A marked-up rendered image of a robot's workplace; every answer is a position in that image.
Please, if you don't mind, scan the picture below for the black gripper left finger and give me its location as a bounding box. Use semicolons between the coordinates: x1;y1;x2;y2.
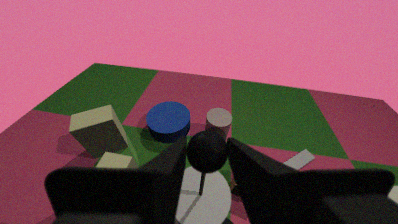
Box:
44;136;187;224

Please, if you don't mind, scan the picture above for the glass coffee press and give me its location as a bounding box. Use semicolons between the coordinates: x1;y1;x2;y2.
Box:
175;131;233;224

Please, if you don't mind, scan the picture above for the grey cylinder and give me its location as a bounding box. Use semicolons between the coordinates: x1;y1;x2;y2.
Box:
205;108;232;141

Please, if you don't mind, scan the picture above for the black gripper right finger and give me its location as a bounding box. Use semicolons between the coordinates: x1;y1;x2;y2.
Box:
227;138;395;224

